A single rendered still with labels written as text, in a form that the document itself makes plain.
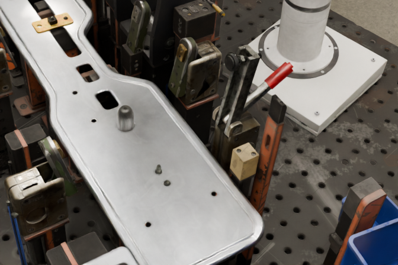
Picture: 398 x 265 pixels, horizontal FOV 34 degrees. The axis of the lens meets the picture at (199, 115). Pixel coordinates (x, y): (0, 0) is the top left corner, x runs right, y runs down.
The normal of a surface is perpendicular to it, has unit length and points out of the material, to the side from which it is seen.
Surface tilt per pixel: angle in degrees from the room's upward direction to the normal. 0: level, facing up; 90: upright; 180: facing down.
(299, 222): 0
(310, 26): 93
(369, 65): 5
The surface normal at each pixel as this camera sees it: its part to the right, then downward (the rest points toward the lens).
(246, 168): 0.52, 0.64
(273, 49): 0.01, -0.65
